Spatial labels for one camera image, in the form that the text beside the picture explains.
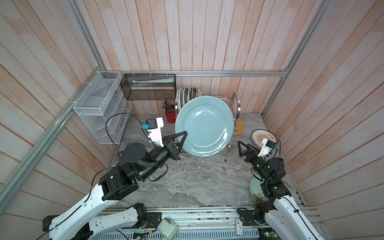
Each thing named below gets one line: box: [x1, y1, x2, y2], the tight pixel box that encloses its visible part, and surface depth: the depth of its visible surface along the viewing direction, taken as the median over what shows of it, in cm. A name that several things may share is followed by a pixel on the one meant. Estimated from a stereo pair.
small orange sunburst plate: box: [251, 129, 277, 148], surface depth 109 cm
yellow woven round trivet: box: [233, 119, 245, 135], surface depth 113 cm
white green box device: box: [157, 217, 179, 240], surface depth 69 cm
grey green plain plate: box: [175, 96, 235, 158], surface depth 53 cm
